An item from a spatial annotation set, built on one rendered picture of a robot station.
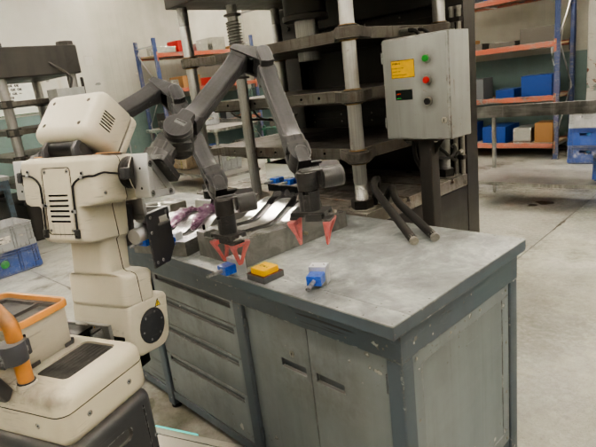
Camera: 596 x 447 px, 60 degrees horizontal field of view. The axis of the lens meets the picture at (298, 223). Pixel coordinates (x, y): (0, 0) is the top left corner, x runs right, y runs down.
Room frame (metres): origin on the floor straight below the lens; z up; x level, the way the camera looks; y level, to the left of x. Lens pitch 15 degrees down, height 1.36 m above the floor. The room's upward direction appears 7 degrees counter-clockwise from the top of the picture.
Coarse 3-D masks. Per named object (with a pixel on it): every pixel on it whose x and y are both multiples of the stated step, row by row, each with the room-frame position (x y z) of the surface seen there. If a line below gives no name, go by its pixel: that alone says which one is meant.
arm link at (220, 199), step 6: (216, 198) 1.51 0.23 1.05; (222, 198) 1.51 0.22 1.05; (228, 198) 1.51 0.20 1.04; (234, 198) 1.51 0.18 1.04; (216, 204) 1.50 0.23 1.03; (222, 204) 1.49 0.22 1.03; (228, 204) 1.50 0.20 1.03; (234, 204) 1.54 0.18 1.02; (216, 210) 1.50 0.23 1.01; (222, 210) 1.49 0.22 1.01; (228, 210) 1.50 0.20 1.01; (222, 216) 1.49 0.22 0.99
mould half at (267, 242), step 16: (272, 208) 1.86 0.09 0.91; (256, 224) 1.77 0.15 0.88; (304, 224) 1.75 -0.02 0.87; (320, 224) 1.80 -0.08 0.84; (336, 224) 1.86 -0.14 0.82; (208, 240) 1.70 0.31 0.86; (256, 240) 1.60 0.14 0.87; (272, 240) 1.65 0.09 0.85; (288, 240) 1.70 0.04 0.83; (304, 240) 1.75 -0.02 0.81; (208, 256) 1.72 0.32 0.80; (256, 256) 1.60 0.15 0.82
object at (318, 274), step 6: (312, 264) 1.37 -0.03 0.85; (318, 264) 1.37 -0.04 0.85; (324, 264) 1.36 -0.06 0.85; (312, 270) 1.36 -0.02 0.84; (318, 270) 1.35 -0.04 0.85; (324, 270) 1.34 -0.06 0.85; (306, 276) 1.33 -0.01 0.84; (312, 276) 1.32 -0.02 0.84; (318, 276) 1.31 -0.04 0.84; (324, 276) 1.34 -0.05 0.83; (312, 282) 1.30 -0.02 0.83; (318, 282) 1.31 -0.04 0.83; (324, 282) 1.34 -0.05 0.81; (306, 288) 1.26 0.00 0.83
